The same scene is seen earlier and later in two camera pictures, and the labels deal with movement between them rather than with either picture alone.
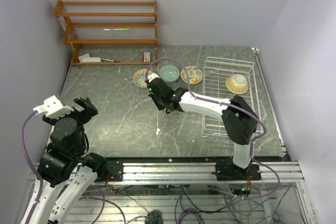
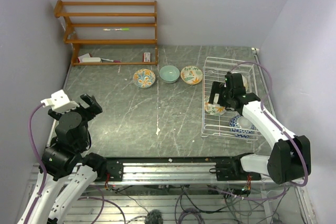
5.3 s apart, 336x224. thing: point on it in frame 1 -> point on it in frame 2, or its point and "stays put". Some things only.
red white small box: [80, 59] stays put
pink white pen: [114, 61] stays put
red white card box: [146, 57] stays put
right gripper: [159, 106] -> [218, 87]
